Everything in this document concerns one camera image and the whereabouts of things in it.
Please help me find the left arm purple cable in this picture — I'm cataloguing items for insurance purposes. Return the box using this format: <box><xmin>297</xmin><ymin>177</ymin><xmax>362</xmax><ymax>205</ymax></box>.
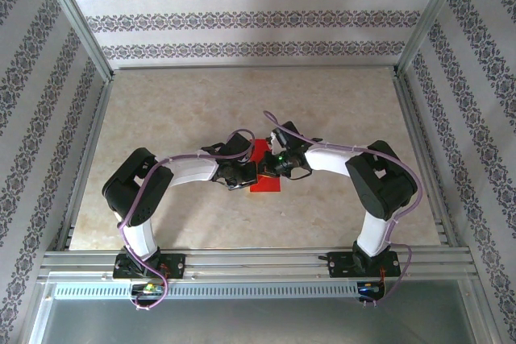
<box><xmin>116</xmin><ymin>129</ymin><xmax>256</xmax><ymax>312</ymax></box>

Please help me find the red paper sheet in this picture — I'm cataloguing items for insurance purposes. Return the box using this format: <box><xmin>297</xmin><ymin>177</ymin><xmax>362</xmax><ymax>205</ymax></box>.
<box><xmin>248</xmin><ymin>138</ymin><xmax>282</xmax><ymax>194</ymax></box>

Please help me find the slotted grey cable duct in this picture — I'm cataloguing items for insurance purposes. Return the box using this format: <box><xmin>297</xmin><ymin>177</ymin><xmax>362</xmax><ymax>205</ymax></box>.
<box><xmin>52</xmin><ymin>281</ymin><xmax>386</xmax><ymax>301</ymax></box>

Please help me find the aluminium frame post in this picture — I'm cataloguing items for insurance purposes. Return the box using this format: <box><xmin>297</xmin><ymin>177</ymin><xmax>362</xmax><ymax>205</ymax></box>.
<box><xmin>393</xmin><ymin>0</ymin><xmax>472</xmax><ymax>78</ymax></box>
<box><xmin>34</xmin><ymin>0</ymin><xmax>114</xmax><ymax>84</ymax></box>

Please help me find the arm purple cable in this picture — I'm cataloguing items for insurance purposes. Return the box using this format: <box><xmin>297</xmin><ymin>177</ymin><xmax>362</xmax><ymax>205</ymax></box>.
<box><xmin>262</xmin><ymin>110</ymin><xmax>424</xmax><ymax>308</ymax></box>
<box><xmin>116</xmin><ymin>129</ymin><xmax>256</xmax><ymax>312</ymax></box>

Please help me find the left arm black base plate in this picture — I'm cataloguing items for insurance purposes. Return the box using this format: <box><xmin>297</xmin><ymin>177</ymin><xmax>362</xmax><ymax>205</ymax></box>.
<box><xmin>112</xmin><ymin>253</ymin><xmax>187</xmax><ymax>280</ymax></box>

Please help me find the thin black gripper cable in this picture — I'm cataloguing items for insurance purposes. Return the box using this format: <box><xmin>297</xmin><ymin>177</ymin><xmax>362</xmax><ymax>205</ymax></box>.
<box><xmin>288</xmin><ymin>165</ymin><xmax>314</xmax><ymax>182</ymax></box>

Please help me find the grey metal sheet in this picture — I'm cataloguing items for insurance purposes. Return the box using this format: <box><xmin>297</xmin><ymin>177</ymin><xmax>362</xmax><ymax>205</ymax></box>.
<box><xmin>23</xmin><ymin>297</ymin><xmax>499</xmax><ymax>344</ymax></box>

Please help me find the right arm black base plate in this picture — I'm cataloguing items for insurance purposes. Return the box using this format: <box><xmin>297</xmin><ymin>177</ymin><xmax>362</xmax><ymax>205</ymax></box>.
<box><xmin>327</xmin><ymin>251</ymin><xmax>402</xmax><ymax>280</ymax></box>

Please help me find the aluminium frame cross bar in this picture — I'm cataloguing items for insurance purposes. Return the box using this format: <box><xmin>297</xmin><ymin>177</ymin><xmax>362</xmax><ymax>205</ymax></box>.
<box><xmin>110</xmin><ymin>62</ymin><xmax>400</xmax><ymax>73</ymax></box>

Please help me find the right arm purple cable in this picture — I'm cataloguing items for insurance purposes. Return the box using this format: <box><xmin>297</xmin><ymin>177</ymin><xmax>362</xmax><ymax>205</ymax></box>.
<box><xmin>262</xmin><ymin>110</ymin><xmax>424</xmax><ymax>308</ymax></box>

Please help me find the long aluminium mounting rail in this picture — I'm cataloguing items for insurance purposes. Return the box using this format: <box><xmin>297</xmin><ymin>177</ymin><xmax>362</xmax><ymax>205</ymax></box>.
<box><xmin>36</xmin><ymin>247</ymin><xmax>481</xmax><ymax>283</ymax></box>

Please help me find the aluminium side rail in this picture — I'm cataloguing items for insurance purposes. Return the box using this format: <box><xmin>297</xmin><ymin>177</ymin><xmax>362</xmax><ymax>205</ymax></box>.
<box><xmin>54</xmin><ymin>77</ymin><xmax>114</xmax><ymax>251</ymax></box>
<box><xmin>391</xmin><ymin>72</ymin><xmax>463</xmax><ymax>249</ymax></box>

